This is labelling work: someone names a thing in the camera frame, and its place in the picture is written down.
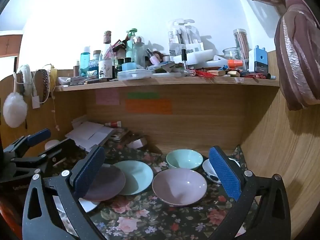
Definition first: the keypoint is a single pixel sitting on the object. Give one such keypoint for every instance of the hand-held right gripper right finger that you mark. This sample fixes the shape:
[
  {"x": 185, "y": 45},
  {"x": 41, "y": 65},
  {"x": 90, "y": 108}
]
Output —
[{"x": 225, "y": 172}]

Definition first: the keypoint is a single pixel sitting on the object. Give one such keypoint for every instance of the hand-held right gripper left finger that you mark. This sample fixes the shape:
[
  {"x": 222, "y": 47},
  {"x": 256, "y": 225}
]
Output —
[{"x": 90, "y": 172}]

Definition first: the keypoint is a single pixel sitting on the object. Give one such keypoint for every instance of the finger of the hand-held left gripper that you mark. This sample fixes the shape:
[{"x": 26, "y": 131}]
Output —
[
  {"x": 58, "y": 150},
  {"x": 37, "y": 137}
]

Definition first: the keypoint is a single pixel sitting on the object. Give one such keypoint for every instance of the white plate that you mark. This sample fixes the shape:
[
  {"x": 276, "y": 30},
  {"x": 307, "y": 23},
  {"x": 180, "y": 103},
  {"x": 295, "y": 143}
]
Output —
[{"x": 88, "y": 205}]

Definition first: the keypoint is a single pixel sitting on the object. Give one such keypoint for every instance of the mauve shallow bowl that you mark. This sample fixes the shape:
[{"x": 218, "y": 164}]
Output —
[{"x": 180, "y": 187}]

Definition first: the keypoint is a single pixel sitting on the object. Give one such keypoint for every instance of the mint green plate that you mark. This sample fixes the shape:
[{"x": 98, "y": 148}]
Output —
[{"x": 137, "y": 177}]

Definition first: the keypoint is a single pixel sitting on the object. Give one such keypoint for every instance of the white round lid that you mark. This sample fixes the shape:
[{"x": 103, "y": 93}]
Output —
[{"x": 52, "y": 144}]

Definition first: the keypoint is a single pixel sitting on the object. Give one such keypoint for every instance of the small white stick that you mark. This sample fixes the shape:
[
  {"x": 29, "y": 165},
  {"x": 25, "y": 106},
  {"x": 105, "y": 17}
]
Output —
[{"x": 59, "y": 162}]

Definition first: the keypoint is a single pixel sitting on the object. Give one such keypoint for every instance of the white bowl with black spots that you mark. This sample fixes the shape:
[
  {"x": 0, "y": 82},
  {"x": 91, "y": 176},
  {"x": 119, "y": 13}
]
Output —
[{"x": 207, "y": 167}]

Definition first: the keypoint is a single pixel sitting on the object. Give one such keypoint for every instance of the pile of white papers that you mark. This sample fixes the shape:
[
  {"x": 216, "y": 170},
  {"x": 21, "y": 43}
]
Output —
[{"x": 87, "y": 132}]

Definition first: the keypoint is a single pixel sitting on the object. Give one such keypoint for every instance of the orange cloth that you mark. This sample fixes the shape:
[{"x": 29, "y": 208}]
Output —
[{"x": 10, "y": 220}]

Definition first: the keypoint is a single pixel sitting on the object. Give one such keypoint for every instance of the white plug charger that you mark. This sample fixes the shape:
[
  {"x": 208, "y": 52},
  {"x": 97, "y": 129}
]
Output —
[{"x": 36, "y": 102}]

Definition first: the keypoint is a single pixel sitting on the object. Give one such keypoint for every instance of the white fluffy puff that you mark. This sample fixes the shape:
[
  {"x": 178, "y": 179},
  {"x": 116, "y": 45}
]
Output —
[{"x": 15, "y": 110}]

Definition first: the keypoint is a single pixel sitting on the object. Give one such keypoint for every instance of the mint green bowl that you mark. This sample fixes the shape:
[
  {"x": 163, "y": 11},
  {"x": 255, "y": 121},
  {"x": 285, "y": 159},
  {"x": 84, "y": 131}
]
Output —
[{"x": 185, "y": 158}]

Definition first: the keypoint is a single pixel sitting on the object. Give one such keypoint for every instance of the red and white tube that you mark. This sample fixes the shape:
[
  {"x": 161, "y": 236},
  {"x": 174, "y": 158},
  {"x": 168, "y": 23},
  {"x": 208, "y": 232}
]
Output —
[{"x": 113, "y": 124}]

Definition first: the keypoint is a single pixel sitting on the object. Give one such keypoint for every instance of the white folded card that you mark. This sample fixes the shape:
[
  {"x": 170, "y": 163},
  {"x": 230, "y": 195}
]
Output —
[{"x": 136, "y": 143}]

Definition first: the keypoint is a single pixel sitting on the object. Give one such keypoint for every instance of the dark studded headband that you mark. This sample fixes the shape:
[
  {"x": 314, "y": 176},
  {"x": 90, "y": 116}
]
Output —
[{"x": 45, "y": 80}]

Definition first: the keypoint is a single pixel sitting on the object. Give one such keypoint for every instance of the white fluffy headband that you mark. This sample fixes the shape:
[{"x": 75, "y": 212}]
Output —
[{"x": 25, "y": 77}]

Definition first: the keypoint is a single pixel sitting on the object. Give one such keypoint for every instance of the yellow cloth item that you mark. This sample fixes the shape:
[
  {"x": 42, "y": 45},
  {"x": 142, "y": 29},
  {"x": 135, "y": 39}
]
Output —
[{"x": 53, "y": 76}]

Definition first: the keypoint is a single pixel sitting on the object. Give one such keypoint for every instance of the pink sticky note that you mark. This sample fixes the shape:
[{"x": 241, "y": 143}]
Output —
[{"x": 107, "y": 97}]

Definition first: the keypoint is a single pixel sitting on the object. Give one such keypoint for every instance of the dark floral tablecloth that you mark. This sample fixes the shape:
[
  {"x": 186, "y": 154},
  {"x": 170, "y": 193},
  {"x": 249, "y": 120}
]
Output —
[{"x": 150, "y": 220}]

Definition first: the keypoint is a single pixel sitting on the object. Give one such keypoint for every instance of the small brown bottle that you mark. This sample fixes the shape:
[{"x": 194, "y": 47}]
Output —
[{"x": 76, "y": 71}]

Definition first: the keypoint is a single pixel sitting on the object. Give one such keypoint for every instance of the teal liquid bottle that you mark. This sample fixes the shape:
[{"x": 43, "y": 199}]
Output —
[{"x": 85, "y": 63}]

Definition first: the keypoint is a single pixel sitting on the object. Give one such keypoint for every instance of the orange sticky note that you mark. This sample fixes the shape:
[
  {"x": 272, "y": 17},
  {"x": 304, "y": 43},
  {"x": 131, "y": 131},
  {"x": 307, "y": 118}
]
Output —
[{"x": 148, "y": 106}]

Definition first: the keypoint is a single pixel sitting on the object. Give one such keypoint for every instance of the blue glass corked bottle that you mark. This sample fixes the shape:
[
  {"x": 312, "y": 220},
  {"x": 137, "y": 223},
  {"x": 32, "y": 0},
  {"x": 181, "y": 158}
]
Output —
[{"x": 94, "y": 67}]

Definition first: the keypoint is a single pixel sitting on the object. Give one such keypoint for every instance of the green sticky note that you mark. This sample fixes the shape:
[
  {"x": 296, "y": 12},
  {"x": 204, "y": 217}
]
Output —
[{"x": 142, "y": 95}]

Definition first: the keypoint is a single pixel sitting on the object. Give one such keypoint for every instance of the tall clear labelled bottle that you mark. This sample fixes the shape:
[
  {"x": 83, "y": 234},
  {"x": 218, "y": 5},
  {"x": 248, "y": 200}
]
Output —
[{"x": 105, "y": 67}]

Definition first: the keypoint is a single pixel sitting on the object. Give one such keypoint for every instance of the brown wooden cabinet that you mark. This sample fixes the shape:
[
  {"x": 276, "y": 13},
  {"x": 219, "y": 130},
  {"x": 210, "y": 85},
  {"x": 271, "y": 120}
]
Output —
[{"x": 10, "y": 43}]

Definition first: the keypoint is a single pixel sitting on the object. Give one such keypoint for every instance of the red tassel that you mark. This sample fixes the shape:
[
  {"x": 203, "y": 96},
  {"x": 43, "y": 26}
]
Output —
[{"x": 206, "y": 74}]

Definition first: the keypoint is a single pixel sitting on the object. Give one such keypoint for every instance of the clear plastic lidded box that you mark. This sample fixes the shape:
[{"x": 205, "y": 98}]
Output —
[{"x": 135, "y": 74}]

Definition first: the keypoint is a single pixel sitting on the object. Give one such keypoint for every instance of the orange capped white bottle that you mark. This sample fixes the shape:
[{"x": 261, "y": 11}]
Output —
[{"x": 232, "y": 63}]

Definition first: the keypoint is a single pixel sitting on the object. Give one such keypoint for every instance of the light blue box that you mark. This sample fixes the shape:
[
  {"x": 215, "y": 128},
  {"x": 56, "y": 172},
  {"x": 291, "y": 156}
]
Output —
[{"x": 129, "y": 66}]

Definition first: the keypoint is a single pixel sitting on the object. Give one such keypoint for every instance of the blue and white box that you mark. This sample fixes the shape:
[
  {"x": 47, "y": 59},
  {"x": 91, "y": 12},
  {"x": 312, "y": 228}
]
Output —
[{"x": 257, "y": 61}]

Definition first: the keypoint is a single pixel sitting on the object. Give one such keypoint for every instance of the empty glass jar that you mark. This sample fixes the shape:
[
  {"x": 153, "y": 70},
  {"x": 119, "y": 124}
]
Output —
[{"x": 231, "y": 54}]

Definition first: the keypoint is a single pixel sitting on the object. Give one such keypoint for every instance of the long white box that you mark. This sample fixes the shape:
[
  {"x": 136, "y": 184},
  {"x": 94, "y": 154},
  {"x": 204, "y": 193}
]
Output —
[{"x": 197, "y": 56}]

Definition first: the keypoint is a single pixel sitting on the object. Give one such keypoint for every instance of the black slim bottle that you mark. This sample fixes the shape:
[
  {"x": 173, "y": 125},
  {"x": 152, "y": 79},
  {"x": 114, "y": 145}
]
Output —
[{"x": 184, "y": 60}]

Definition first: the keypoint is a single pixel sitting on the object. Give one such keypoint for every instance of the green pump bottle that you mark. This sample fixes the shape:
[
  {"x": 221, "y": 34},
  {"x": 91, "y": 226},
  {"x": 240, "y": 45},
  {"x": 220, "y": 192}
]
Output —
[{"x": 130, "y": 47}]

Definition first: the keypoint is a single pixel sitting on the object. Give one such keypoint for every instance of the clear bottle silver cap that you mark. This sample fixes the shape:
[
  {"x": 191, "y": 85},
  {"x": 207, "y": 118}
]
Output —
[{"x": 138, "y": 53}]

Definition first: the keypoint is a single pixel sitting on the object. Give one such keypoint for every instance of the tall jar of pencils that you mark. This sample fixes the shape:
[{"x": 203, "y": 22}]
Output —
[{"x": 241, "y": 45}]

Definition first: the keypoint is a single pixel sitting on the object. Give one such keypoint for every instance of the pink spray bottle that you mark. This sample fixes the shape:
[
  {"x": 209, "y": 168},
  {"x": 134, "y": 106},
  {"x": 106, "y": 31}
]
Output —
[{"x": 153, "y": 59}]

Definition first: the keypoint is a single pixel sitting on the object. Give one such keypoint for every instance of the brown striped curtain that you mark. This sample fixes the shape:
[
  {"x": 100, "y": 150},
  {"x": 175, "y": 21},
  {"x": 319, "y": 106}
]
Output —
[{"x": 297, "y": 55}]

